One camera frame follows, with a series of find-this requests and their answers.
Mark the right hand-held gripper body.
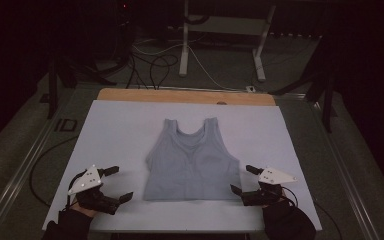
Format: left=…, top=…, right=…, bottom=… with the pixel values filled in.
left=241, top=166, right=298, bottom=207

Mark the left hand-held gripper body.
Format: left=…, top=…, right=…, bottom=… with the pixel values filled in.
left=67, top=164, right=121, bottom=216

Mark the grey tank top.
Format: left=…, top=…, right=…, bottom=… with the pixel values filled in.
left=142, top=116, right=243, bottom=202

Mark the person's right hand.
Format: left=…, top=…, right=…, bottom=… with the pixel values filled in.
left=262, top=197, right=286, bottom=210

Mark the person's left hand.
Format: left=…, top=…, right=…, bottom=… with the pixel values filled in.
left=69, top=201, right=99, bottom=219

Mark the white table mat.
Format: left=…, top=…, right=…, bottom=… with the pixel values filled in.
left=42, top=99, right=323, bottom=233

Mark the black tripod stand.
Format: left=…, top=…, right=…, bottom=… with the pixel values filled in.
left=45, top=54, right=118, bottom=120
left=269, top=33, right=337, bottom=134

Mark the white metal stand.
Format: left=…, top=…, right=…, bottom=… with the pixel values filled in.
left=178, top=0, right=277, bottom=83

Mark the right hand-held gripper cable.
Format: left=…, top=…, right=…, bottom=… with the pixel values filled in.
left=280, top=185, right=344, bottom=240

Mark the hand-held gripper cable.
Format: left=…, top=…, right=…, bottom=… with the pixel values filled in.
left=65, top=170, right=88, bottom=210
left=280, top=185, right=344, bottom=240

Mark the left hand-held gripper cable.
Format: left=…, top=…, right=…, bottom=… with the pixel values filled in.
left=65, top=170, right=88, bottom=210

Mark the long black floor cable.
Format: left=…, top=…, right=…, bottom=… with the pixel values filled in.
left=29, top=134, right=80, bottom=208

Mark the aluminium floor rail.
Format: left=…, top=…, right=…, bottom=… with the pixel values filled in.
left=273, top=93, right=382, bottom=240
left=0, top=94, right=78, bottom=240

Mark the looped black floor cable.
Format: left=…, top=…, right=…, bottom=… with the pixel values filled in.
left=125, top=52, right=180, bottom=91

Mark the white floor cable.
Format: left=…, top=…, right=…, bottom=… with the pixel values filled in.
left=132, top=39, right=248, bottom=92

